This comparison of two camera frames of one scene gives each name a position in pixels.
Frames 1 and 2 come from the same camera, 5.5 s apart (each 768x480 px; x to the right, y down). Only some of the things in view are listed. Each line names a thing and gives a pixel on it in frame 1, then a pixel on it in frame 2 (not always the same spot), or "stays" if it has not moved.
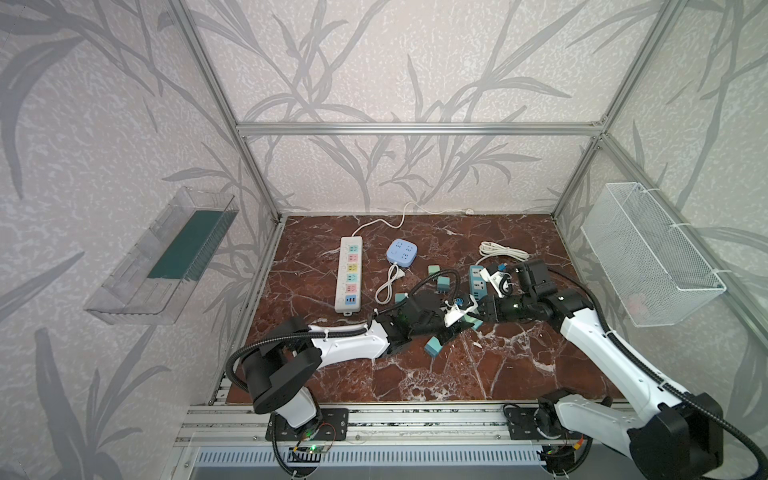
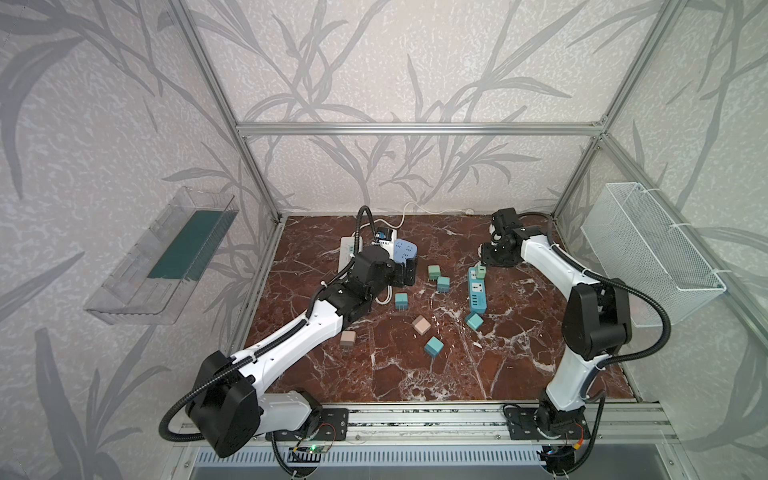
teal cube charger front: (433, 346) stays
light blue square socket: (401, 252) stays
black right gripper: (489, 305) -> (491, 248)
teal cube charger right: (477, 323) stays
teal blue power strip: (477, 285) stays
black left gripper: (435, 315) -> (402, 274)
